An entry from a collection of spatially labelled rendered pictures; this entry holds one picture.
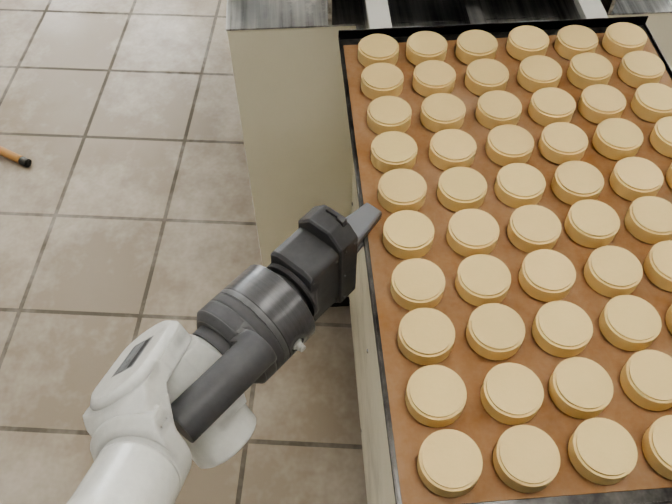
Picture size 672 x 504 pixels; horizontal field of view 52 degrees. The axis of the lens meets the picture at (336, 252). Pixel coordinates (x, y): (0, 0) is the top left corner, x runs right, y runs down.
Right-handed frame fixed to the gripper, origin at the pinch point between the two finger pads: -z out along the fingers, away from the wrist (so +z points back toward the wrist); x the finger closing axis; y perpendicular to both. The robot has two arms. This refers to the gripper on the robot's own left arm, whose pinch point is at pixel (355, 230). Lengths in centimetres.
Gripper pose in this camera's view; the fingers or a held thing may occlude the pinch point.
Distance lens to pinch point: 69.8
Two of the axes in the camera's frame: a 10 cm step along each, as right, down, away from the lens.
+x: 0.0, -5.8, -8.1
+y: -7.6, -5.3, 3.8
